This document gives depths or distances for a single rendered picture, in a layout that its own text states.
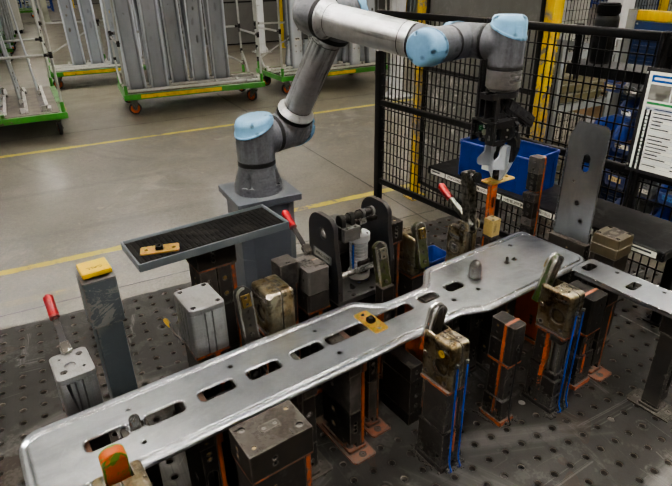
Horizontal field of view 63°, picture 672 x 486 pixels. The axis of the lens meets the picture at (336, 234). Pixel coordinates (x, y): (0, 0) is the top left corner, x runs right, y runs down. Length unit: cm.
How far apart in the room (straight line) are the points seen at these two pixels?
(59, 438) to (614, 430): 122
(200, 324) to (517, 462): 78
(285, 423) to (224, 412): 13
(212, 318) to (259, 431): 30
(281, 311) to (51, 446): 50
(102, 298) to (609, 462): 119
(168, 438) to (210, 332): 25
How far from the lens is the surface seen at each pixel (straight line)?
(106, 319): 131
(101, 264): 128
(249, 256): 174
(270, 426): 99
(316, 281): 132
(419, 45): 119
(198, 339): 118
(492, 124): 127
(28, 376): 182
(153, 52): 802
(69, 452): 109
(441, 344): 115
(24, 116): 719
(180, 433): 105
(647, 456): 154
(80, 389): 116
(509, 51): 126
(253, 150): 165
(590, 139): 164
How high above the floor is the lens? 172
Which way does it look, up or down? 26 degrees down
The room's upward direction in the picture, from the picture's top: 1 degrees counter-clockwise
